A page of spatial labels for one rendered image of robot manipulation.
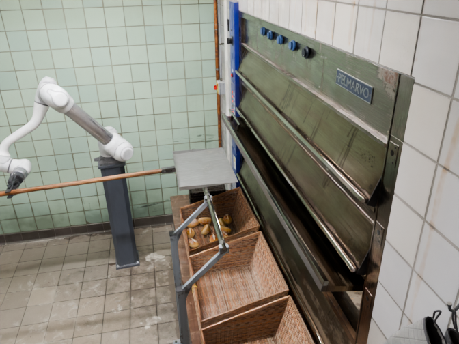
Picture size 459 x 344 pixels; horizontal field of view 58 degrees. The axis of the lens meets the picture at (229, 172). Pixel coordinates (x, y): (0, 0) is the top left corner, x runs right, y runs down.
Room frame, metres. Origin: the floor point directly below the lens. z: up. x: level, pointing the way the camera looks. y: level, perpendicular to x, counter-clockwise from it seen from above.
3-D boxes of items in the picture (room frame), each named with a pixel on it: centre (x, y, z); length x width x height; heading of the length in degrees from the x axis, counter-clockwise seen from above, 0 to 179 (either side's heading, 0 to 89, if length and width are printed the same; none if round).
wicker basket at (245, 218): (2.45, 0.10, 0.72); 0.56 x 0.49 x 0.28; 12
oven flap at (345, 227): (1.94, -0.27, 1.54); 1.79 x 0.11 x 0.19; 11
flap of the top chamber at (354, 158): (1.94, -0.27, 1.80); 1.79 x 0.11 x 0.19; 11
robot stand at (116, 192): (2.99, 0.94, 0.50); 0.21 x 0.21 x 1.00; 15
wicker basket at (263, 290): (1.86, -0.01, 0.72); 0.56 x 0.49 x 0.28; 11
